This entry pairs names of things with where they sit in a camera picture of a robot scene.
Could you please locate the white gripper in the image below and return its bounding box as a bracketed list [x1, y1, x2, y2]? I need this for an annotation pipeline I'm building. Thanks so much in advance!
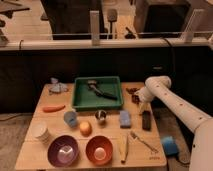
[136, 87, 155, 115]

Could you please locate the black rectangular block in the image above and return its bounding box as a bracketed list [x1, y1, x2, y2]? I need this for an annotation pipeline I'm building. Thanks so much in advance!
[142, 111, 151, 131]

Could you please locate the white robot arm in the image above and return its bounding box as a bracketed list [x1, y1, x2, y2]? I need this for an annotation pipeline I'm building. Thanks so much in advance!
[136, 76, 213, 171]

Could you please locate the red bowl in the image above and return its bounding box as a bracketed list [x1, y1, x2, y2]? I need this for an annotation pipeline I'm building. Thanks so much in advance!
[85, 136, 113, 166]

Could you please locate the purple bowl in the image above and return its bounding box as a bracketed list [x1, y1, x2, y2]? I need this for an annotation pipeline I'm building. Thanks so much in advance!
[47, 135, 79, 167]

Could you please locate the blue sponge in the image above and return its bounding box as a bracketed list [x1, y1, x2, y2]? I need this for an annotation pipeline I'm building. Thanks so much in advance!
[119, 110, 131, 128]

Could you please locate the blue box on floor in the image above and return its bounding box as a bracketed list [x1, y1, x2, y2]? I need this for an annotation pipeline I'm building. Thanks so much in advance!
[161, 136, 179, 156]

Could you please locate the green plastic tray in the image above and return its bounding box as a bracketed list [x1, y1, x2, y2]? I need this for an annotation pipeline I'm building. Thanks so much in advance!
[72, 76, 124, 111]

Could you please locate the yellow orange fruit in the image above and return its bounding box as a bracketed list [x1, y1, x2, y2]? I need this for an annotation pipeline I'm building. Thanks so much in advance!
[79, 121, 92, 136]

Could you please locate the crumpled blue grey cloth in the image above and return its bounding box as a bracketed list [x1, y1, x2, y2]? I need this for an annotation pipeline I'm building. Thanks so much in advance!
[49, 78, 68, 94]

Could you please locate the orange carrot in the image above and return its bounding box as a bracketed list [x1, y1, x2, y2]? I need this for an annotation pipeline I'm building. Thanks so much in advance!
[42, 105, 65, 113]

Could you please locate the white paper cup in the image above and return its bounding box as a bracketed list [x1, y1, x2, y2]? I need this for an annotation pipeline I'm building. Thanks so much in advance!
[32, 122, 51, 143]

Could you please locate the black handled brush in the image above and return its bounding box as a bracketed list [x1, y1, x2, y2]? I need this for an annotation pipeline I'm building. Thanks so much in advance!
[87, 80, 117, 100]

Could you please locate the black cable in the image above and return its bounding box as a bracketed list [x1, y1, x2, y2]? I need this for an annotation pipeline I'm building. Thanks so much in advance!
[159, 35, 178, 79]

